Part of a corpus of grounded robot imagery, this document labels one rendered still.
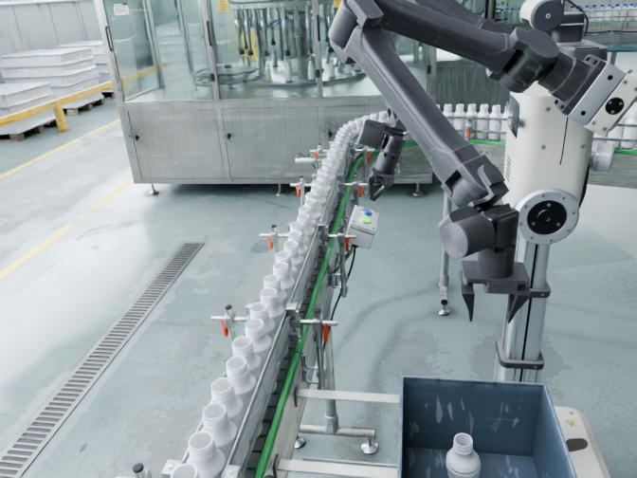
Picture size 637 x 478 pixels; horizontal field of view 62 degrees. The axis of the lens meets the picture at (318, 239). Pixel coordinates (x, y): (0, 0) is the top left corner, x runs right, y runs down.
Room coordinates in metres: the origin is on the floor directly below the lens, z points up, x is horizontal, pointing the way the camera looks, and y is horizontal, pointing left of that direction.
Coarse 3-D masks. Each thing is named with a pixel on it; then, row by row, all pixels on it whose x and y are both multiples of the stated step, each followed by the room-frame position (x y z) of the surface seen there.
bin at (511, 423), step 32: (416, 384) 0.94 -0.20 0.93; (448, 384) 0.93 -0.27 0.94; (480, 384) 0.91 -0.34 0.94; (512, 384) 0.90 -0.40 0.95; (544, 384) 0.89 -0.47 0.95; (416, 416) 0.94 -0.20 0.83; (448, 416) 0.93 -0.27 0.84; (480, 416) 0.91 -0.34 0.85; (512, 416) 0.90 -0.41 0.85; (544, 416) 0.85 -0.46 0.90; (416, 448) 0.94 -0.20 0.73; (448, 448) 0.92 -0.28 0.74; (480, 448) 0.91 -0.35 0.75; (512, 448) 0.90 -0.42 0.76; (544, 448) 0.82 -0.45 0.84
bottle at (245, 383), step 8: (232, 360) 0.77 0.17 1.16; (240, 360) 0.77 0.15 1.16; (232, 368) 0.74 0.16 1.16; (240, 368) 0.74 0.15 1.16; (232, 376) 0.74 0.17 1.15; (240, 376) 0.74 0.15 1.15; (248, 376) 0.76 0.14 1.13; (240, 384) 0.74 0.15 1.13; (248, 384) 0.74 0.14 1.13; (256, 384) 0.76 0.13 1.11; (240, 392) 0.73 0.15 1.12; (248, 392) 0.74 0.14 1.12; (248, 400) 0.73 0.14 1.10; (256, 400) 0.75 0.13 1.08; (256, 408) 0.74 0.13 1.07; (256, 416) 0.74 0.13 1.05; (248, 424) 0.73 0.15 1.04; (256, 424) 0.74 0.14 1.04; (248, 432) 0.73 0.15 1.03
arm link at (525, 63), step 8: (520, 56) 1.09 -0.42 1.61; (512, 64) 1.10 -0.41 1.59; (520, 64) 1.09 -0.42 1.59; (528, 64) 1.08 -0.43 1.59; (536, 64) 1.07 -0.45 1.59; (544, 64) 1.07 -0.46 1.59; (552, 64) 1.10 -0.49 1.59; (512, 72) 1.10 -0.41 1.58; (520, 72) 1.09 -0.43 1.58; (528, 72) 1.09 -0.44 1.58; (536, 72) 1.07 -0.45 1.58; (544, 72) 1.12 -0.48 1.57; (520, 80) 1.10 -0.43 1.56; (528, 80) 1.10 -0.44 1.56; (536, 80) 1.11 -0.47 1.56
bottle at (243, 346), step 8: (240, 344) 0.83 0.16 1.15; (248, 344) 0.81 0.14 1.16; (240, 352) 0.80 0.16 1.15; (248, 352) 0.81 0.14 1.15; (248, 360) 0.80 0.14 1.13; (256, 360) 0.81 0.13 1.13; (248, 368) 0.79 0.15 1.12; (256, 368) 0.80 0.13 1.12; (256, 376) 0.80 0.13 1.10; (264, 392) 0.82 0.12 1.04; (264, 400) 0.81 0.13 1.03
